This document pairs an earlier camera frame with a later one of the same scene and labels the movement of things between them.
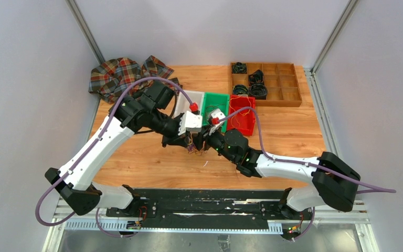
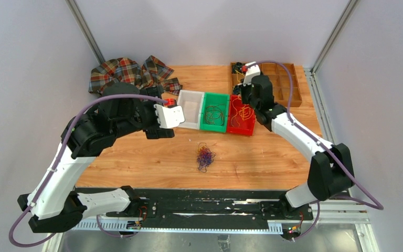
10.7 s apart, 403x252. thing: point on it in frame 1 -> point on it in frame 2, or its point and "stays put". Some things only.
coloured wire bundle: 192,149 -> 204,157
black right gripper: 198,140 -> 243,89
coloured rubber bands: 210,107 stays put
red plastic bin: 244,120 stays put
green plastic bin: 214,101 stays put
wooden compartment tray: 280,80 stays put
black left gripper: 176,139 -> 156,132
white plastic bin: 182,103 stays put
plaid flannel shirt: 110,80 stays put
